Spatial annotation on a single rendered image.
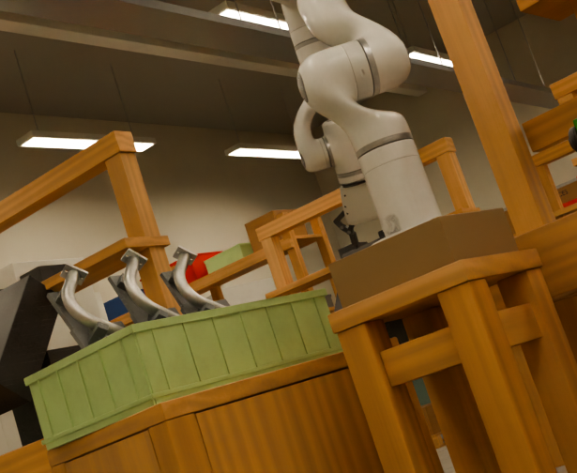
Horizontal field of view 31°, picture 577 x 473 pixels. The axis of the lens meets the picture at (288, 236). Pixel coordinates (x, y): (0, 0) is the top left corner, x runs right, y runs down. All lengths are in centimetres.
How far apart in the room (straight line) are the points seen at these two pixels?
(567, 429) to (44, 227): 885
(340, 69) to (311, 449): 79
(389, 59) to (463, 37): 96
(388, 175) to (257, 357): 53
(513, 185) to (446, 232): 107
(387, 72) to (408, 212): 29
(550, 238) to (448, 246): 41
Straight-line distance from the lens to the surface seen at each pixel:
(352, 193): 250
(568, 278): 223
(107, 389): 218
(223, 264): 804
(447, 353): 190
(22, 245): 1031
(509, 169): 295
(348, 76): 207
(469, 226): 197
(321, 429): 222
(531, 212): 292
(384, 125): 205
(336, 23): 220
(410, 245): 192
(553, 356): 206
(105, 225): 1116
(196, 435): 203
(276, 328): 235
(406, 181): 203
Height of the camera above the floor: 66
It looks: 10 degrees up
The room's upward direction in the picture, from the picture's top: 19 degrees counter-clockwise
